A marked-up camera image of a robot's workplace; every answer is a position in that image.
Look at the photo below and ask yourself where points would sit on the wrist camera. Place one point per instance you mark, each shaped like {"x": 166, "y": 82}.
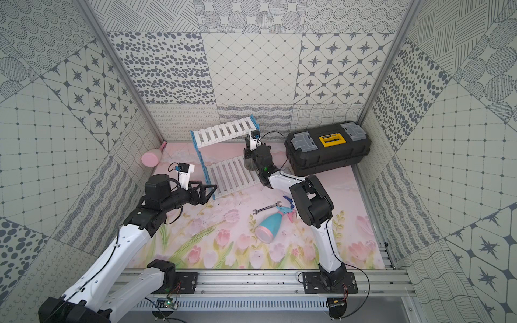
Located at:
{"x": 252, "y": 140}
{"x": 184, "y": 172}

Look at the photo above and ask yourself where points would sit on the small green circuit board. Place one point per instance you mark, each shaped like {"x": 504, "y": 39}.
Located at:
{"x": 167, "y": 304}

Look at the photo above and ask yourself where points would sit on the floral pink table mat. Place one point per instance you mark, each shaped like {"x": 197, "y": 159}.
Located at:
{"x": 220, "y": 234}

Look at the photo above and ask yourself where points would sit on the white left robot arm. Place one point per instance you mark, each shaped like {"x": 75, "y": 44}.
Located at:
{"x": 89, "y": 299}

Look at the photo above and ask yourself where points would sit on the blue and white slatted shelf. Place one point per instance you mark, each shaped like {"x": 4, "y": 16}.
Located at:
{"x": 228, "y": 173}

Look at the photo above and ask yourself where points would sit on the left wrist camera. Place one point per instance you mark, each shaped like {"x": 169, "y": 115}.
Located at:
{"x": 184, "y": 172}

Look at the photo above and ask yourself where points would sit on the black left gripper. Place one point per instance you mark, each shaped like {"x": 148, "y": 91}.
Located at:
{"x": 194, "y": 194}

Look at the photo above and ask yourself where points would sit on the aluminium mounting rail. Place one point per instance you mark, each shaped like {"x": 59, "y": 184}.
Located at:
{"x": 220, "y": 290}

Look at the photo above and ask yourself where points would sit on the silver open-end wrench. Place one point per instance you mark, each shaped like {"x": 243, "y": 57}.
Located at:
{"x": 277, "y": 204}

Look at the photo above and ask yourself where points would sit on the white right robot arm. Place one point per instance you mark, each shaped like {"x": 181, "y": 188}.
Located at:
{"x": 313, "y": 204}

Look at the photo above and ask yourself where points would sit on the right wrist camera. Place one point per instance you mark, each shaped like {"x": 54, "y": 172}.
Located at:
{"x": 252, "y": 140}

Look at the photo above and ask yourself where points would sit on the teal pink spray bottle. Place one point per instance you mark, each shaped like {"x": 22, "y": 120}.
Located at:
{"x": 267, "y": 230}

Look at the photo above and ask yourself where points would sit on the black toolbox yellow label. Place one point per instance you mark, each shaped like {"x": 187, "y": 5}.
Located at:
{"x": 326, "y": 148}

